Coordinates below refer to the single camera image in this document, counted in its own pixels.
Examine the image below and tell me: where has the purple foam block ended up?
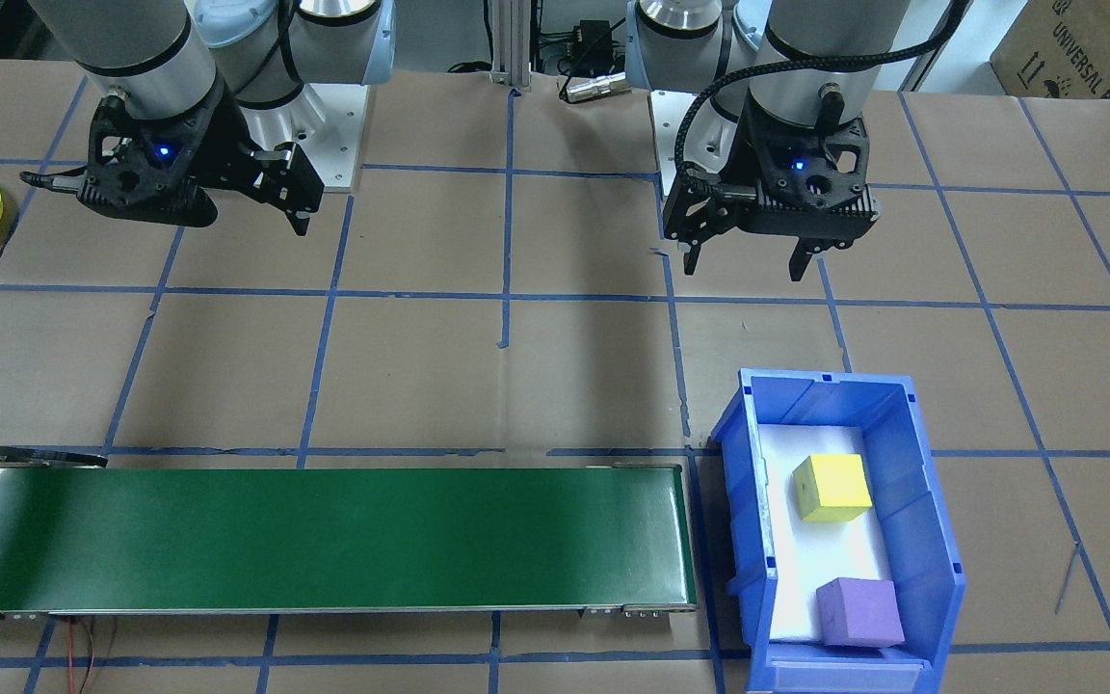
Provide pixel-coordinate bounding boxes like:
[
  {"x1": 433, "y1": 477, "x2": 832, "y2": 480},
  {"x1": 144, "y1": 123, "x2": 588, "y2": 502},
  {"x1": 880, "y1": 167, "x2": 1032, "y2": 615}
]
[{"x1": 815, "y1": 576, "x2": 906, "y2": 649}]

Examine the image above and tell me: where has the aluminium frame post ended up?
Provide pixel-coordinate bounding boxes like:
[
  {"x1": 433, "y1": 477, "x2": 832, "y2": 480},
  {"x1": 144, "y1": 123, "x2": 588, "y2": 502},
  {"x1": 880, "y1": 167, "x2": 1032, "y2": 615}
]
[{"x1": 489, "y1": 0, "x2": 532, "y2": 90}]

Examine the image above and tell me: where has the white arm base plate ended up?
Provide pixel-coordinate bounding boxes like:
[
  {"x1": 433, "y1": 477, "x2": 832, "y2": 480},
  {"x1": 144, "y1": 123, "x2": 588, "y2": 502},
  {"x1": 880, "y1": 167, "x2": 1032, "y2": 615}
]
[
  {"x1": 300, "y1": 85, "x2": 370, "y2": 191},
  {"x1": 649, "y1": 90, "x2": 756, "y2": 205}
]

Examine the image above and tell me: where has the yellow foam block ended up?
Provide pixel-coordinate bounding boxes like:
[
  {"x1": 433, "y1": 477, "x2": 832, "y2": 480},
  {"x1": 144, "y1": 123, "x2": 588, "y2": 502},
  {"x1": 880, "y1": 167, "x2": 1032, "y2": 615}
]
[{"x1": 791, "y1": 453, "x2": 875, "y2": 524}]

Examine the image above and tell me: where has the brown cardboard box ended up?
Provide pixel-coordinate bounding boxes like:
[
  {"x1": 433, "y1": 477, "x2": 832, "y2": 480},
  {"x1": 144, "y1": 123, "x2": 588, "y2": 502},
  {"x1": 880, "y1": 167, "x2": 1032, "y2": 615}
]
[{"x1": 989, "y1": 0, "x2": 1110, "y2": 102}]

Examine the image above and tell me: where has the white foam sheet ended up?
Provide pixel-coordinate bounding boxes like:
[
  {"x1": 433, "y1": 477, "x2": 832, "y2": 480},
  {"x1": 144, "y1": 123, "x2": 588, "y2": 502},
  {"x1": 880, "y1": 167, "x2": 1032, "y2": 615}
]
[{"x1": 757, "y1": 424, "x2": 906, "y2": 645}]

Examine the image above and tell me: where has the grey slanted frame bar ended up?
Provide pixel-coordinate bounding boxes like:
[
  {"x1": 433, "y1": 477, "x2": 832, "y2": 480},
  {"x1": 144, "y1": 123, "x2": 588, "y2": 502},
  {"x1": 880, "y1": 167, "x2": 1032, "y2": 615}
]
[{"x1": 900, "y1": 0, "x2": 972, "y2": 93}]

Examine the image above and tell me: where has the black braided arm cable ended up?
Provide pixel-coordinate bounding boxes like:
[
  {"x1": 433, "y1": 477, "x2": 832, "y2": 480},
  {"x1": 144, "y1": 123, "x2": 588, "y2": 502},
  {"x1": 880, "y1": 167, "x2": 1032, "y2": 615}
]
[{"x1": 673, "y1": 0, "x2": 975, "y2": 184}]

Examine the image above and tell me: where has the black power adapter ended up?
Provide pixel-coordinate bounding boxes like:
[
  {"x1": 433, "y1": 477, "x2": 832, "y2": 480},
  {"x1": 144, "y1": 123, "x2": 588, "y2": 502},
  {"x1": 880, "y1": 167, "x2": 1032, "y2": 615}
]
[{"x1": 574, "y1": 19, "x2": 620, "y2": 68}]

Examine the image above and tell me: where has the blue plastic storage bin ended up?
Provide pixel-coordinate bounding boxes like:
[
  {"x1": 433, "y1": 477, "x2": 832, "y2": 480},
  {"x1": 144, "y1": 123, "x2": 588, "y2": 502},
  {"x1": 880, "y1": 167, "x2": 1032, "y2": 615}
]
[{"x1": 709, "y1": 367, "x2": 966, "y2": 693}]

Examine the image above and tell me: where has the thin red wire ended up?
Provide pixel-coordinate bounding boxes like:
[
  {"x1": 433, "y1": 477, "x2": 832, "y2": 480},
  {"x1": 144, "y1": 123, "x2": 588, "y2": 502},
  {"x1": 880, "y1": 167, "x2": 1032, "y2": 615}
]
[{"x1": 62, "y1": 617, "x2": 99, "y2": 694}]

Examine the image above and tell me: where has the green conveyor belt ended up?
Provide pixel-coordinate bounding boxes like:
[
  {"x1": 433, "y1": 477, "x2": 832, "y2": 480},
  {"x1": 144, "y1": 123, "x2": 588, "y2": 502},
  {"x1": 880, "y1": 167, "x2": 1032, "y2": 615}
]
[{"x1": 0, "y1": 445, "x2": 700, "y2": 623}]

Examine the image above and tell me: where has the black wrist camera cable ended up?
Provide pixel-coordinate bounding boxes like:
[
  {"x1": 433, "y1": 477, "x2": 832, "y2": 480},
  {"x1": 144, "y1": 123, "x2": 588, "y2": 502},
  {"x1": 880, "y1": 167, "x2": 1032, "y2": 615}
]
[{"x1": 20, "y1": 169, "x2": 89, "y2": 196}]

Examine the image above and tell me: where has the silver cylindrical connector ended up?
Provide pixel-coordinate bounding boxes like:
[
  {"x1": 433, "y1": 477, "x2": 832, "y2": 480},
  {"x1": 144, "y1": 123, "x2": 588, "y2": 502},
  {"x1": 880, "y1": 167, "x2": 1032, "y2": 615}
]
[{"x1": 560, "y1": 75, "x2": 628, "y2": 103}]

